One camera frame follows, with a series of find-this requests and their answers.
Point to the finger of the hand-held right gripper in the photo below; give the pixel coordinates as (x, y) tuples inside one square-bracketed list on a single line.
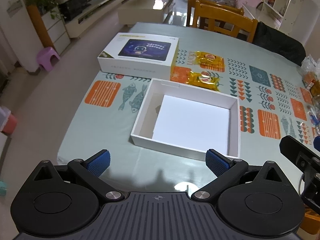
[(295, 146)]

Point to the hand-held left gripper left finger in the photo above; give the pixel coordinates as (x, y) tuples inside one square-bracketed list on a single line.
[(98, 161)]

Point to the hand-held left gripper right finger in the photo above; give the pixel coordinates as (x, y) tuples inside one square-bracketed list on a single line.
[(216, 162)]

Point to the white cardboard box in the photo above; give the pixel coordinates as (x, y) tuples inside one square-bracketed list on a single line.
[(190, 120)]

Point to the yellow snack packet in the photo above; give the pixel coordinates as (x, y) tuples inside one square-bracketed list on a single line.
[(203, 80), (209, 60)]

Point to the white box lid striped side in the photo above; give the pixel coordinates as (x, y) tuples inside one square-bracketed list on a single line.
[(140, 52)]

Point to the desktop with patterned tablecloth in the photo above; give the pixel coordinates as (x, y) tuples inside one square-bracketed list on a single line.
[(107, 130)]

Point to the small wrapped packets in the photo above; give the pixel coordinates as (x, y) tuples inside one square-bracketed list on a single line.
[(314, 115)]

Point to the clear plastic snack bag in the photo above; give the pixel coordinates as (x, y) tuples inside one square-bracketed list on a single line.
[(311, 72)]

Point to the pink plastic bin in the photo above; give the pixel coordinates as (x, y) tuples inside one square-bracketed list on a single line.
[(7, 121)]

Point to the dark jacket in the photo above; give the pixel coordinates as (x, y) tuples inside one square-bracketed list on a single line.
[(280, 42)]

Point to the purple plastic stool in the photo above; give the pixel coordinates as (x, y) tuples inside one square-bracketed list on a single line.
[(47, 57)]

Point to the white drawer cabinet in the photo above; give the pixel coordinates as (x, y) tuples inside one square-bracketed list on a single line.
[(57, 32)]

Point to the wooden chair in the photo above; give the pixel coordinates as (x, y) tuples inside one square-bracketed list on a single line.
[(225, 23), (215, 6)]

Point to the white open shelf unit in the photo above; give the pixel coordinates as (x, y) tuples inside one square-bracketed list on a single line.
[(282, 0)]

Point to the long white media console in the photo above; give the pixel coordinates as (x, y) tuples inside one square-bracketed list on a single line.
[(100, 10)]

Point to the white coffee table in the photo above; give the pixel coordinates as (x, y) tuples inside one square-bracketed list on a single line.
[(147, 7)]

